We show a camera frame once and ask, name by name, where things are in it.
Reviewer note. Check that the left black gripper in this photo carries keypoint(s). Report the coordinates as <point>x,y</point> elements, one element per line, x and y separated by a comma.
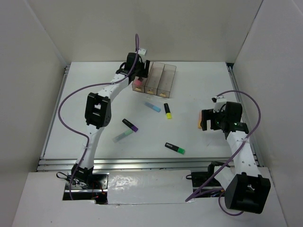
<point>144,72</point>

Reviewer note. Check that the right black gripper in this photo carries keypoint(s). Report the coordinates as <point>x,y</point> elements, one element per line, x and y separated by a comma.
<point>209,114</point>

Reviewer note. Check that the pink cap pen bundle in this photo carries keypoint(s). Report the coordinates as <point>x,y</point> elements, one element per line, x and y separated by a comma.
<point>138,81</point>

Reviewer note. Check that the black yellow highlighter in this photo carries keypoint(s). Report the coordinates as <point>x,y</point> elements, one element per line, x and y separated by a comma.
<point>167,111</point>

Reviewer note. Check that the black purple highlighter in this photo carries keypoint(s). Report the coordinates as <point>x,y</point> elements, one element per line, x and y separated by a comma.
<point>130,125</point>

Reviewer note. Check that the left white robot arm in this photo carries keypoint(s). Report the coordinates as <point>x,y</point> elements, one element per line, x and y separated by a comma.
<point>98,111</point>

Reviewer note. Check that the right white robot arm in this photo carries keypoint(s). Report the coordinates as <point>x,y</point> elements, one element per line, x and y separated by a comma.
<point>245,189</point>

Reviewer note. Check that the clear middle organizer bin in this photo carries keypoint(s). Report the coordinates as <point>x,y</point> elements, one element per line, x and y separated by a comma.
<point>154,77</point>

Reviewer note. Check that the clear organizer bin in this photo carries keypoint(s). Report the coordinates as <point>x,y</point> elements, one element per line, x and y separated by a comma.
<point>141,76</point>
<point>154,77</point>
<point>166,81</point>

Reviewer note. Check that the clear orange highlighter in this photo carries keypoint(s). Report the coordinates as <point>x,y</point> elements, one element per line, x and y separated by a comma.
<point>199,120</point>

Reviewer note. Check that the clear left organizer bin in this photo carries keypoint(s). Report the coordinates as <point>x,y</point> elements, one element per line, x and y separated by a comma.
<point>141,76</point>

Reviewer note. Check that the clear right organizer bin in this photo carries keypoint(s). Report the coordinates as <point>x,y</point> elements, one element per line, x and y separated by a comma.
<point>166,81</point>

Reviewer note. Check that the clear blue highlighter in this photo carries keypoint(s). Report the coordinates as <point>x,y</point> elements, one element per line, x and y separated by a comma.
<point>153,107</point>

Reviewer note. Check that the black green highlighter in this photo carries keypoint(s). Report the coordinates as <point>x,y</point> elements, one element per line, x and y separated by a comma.
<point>175,148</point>

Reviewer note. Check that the clear green highlighter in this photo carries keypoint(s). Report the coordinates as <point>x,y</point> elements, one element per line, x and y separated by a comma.
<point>122,135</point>

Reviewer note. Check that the white foil cover plate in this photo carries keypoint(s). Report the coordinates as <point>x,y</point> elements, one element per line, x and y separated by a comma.
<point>148,187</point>

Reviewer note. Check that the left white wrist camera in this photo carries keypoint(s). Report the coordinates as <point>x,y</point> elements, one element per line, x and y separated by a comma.
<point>142,51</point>

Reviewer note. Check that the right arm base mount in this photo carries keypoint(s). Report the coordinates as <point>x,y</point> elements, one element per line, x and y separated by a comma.
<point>213,188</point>

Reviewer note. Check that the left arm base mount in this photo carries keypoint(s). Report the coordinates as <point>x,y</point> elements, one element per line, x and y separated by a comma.
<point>94,189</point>

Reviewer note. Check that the aluminium front rail frame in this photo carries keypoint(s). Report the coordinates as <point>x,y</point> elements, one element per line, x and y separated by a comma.
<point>46,165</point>

